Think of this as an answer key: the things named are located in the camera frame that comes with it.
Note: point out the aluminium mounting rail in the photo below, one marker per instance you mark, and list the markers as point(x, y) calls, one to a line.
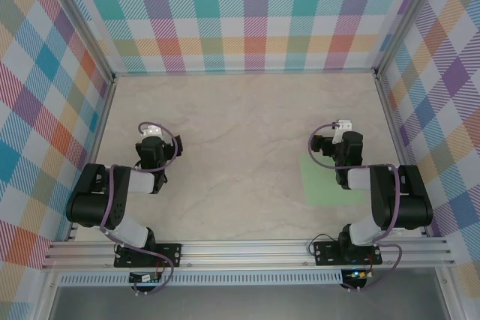
point(243, 254)

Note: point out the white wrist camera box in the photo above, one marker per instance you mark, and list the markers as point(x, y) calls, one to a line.
point(344, 125)
point(152, 130)

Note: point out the black left controller board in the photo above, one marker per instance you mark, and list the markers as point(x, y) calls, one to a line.
point(144, 278)

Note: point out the aluminium frame post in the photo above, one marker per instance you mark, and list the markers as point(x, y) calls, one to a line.
point(80, 20)
point(410, 16)

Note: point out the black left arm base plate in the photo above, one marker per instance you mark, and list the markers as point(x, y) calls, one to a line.
point(170, 254)

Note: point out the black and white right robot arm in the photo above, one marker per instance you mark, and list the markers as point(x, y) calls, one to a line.
point(412, 200)

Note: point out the small right controller board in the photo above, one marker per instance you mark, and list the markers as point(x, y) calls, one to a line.
point(358, 274)

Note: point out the light green paper sheet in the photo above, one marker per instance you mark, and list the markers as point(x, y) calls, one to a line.
point(318, 185)

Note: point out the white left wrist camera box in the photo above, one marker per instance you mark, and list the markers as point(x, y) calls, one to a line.
point(152, 130)

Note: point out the aluminium side floor rail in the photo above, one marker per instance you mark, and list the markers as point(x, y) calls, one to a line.
point(393, 140)
point(98, 140)

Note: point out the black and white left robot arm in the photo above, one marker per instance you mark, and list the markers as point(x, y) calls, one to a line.
point(90, 192)

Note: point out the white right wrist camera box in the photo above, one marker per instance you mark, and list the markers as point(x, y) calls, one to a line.
point(344, 125)

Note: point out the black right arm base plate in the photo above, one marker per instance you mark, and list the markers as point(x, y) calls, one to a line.
point(323, 256)

